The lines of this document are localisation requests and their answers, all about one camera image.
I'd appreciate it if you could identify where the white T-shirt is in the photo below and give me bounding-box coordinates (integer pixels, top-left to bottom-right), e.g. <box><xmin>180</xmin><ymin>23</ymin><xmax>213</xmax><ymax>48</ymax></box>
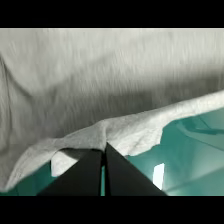
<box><xmin>0</xmin><ymin>28</ymin><xmax>224</xmax><ymax>193</ymax></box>

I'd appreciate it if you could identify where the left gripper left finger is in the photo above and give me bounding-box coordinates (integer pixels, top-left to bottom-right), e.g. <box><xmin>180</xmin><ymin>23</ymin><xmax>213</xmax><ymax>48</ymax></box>
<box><xmin>37</xmin><ymin>148</ymin><xmax>104</xmax><ymax>197</ymax></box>

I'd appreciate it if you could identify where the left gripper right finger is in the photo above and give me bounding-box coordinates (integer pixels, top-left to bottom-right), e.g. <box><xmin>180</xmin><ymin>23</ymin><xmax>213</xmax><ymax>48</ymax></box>
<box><xmin>104</xmin><ymin>142</ymin><xmax>168</xmax><ymax>197</ymax></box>

